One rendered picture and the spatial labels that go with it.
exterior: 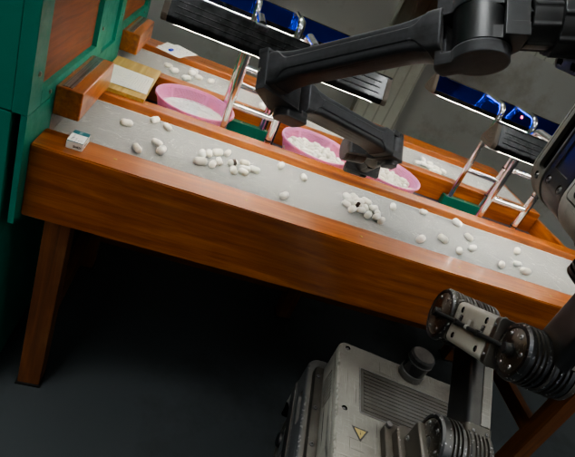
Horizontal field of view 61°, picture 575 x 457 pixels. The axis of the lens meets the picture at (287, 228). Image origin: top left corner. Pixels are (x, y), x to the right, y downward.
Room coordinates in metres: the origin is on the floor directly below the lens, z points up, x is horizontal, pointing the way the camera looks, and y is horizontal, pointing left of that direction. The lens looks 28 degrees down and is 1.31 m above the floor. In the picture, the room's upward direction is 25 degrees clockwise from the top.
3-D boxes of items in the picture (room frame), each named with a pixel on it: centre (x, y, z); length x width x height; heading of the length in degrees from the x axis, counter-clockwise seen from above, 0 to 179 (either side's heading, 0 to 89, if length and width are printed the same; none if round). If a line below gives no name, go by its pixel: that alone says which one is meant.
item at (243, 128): (1.80, 0.34, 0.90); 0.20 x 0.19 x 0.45; 106
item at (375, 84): (1.34, 0.21, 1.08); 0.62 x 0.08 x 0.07; 106
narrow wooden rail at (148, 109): (1.57, -0.18, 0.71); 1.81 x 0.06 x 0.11; 106
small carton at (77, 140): (0.97, 0.51, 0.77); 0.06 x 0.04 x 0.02; 16
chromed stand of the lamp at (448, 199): (2.07, -0.59, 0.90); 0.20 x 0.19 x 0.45; 106
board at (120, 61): (1.50, 0.66, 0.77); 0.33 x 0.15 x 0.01; 16
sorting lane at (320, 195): (1.40, -0.23, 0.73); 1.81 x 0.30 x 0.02; 106
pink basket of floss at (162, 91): (1.56, 0.45, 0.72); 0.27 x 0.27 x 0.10
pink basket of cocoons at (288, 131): (1.68, 0.03, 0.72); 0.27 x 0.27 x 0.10
